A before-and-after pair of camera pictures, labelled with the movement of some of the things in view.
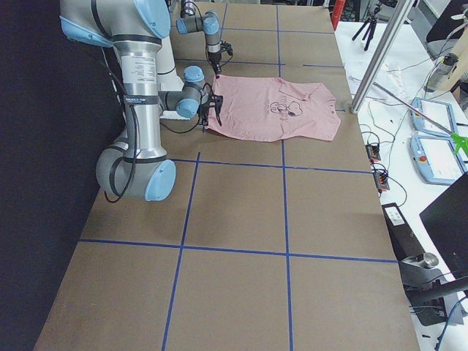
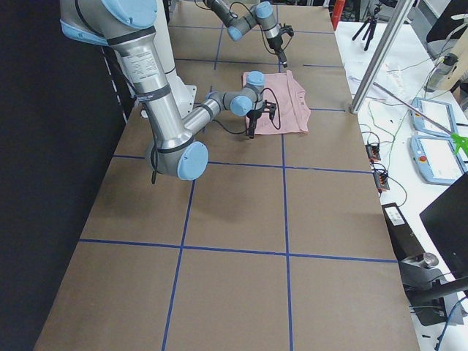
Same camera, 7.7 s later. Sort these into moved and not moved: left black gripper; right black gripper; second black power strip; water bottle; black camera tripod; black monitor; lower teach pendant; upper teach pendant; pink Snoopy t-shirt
Moved: left black gripper; right black gripper; pink Snoopy t-shirt
Not moved: water bottle; black monitor; upper teach pendant; lower teach pendant; second black power strip; black camera tripod
